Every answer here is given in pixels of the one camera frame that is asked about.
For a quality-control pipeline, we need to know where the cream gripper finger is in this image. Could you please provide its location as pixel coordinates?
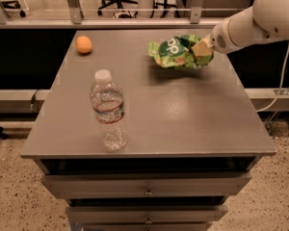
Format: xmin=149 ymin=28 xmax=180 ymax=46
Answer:
xmin=192 ymin=39 xmax=214 ymax=57

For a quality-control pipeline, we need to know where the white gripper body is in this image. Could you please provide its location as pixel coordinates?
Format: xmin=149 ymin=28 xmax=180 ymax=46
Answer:
xmin=210 ymin=17 xmax=238 ymax=54

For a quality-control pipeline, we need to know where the green rice chip bag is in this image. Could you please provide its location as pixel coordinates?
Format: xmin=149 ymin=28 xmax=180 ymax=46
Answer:
xmin=148 ymin=35 xmax=214 ymax=69

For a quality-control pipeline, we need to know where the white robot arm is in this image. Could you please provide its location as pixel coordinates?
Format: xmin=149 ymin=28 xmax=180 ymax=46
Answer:
xmin=192 ymin=0 xmax=289 ymax=58

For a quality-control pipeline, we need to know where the clear plastic water bottle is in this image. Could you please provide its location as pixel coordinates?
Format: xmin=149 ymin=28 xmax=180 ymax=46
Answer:
xmin=90 ymin=69 xmax=127 ymax=151

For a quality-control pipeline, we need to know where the grey drawer cabinet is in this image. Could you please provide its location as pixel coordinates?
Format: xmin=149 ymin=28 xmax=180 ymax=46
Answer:
xmin=22 ymin=30 xmax=276 ymax=231

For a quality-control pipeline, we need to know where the orange fruit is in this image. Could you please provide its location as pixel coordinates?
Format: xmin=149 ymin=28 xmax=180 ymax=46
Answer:
xmin=76 ymin=36 xmax=92 ymax=54

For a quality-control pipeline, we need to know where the upper grey drawer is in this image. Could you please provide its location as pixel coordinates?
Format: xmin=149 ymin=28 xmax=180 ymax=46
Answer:
xmin=41 ymin=172 xmax=251 ymax=199

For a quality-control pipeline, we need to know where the grey drawer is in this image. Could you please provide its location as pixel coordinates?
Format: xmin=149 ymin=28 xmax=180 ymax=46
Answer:
xmin=41 ymin=172 xmax=251 ymax=199
xmin=66 ymin=205 xmax=228 ymax=224

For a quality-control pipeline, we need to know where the lower grey drawer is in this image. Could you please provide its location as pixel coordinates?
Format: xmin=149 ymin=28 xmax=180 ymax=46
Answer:
xmin=66 ymin=205 xmax=228 ymax=224

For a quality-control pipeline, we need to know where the white cable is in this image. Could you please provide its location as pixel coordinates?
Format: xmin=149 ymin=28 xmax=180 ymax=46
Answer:
xmin=255 ymin=39 xmax=289 ymax=114

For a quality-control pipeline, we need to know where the metal railing frame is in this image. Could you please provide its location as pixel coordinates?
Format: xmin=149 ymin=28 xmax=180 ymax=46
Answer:
xmin=0 ymin=0 xmax=251 ymax=29

